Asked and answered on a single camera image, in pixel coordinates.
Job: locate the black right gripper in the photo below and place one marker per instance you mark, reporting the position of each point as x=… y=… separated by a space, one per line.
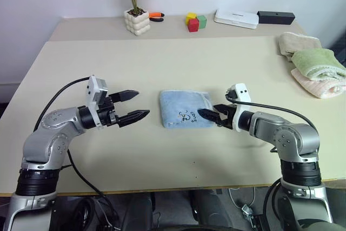
x=231 y=121

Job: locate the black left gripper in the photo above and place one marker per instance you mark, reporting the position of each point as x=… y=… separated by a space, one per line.
x=108 y=114

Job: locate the light blue towel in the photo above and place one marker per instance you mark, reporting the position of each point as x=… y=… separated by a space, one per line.
x=178 y=104

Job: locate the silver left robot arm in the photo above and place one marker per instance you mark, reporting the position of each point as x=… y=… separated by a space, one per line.
x=46 y=139

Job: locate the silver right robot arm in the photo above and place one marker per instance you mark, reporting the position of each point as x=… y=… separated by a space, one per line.
x=286 y=136

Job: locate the folded pink towel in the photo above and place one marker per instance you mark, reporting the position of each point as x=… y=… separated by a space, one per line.
x=313 y=86

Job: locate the folded beige towel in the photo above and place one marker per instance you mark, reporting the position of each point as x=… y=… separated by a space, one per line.
x=294 y=43

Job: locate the folded green towel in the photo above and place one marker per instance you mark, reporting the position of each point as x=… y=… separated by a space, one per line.
x=313 y=62

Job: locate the green plant in white pot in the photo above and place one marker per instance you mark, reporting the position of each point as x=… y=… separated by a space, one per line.
x=138 y=24

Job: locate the red wooden block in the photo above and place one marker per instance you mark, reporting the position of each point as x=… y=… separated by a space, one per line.
x=193 y=26

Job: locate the green wooden block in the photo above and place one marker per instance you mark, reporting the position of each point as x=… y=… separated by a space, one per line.
x=202 y=22

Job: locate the grey rounded shape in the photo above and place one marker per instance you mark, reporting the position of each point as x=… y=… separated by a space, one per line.
x=140 y=208
x=208 y=206

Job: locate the flat white box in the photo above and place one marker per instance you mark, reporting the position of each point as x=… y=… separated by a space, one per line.
x=235 y=18

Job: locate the yellow wooden block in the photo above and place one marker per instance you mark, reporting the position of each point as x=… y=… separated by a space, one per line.
x=190 y=16

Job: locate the small metal connector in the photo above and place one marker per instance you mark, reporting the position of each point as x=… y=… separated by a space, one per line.
x=246 y=210

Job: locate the long black box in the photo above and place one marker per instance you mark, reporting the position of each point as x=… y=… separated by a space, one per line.
x=275 y=17

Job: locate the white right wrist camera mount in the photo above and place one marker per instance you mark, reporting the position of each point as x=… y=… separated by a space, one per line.
x=242 y=91

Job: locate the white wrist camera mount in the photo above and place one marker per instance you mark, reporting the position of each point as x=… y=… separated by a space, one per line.
x=93 y=93
x=242 y=91

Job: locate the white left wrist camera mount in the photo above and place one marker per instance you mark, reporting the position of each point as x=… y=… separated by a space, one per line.
x=93 y=93

